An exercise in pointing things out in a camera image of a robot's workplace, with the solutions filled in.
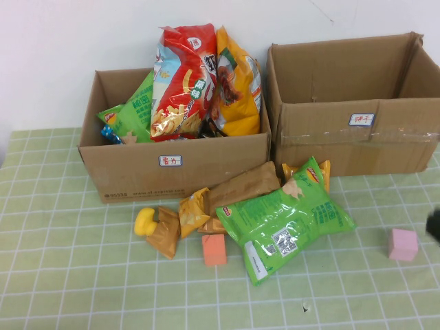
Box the taped cardboard box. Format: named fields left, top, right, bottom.
left=266, top=32, right=440, bottom=178

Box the pink foam cube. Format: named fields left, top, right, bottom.
left=388, top=228, right=419, bottom=262

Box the white label with red writing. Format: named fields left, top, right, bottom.
left=348, top=112, right=375, bottom=127
left=158, top=155, right=183, bottom=168

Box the large green chips bag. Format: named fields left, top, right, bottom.
left=214, top=156, right=358, bottom=287

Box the long brown snack packet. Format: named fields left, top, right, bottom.
left=202, top=160, right=282, bottom=217

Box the small brown snack packet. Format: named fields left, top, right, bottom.
left=145, top=205, right=182, bottom=261

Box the blue dotted snack bag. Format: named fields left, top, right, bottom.
left=100, top=124, right=124, bottom=144

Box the cardboard box with printed text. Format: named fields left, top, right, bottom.
left=77, top=67, right=272, bottom=204

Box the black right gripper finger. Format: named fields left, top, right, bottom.
left=425, top=210, right=440, bottom=239

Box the small yellow chips packet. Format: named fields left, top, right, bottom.
left=177, top=187, right=211, bottom=239

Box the yellow-orange snack bag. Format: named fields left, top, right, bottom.
left=281, top=159, right=331, bottom=193

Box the orange foam cube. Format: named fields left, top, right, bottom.
left=201, top=234, right=228, bottom=267

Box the yellow chips bag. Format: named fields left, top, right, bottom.
left=209, top=25, right=263, bottom=137

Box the red shrimp chips bag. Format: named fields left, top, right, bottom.
left=150, top=23, right=219, bottom=142

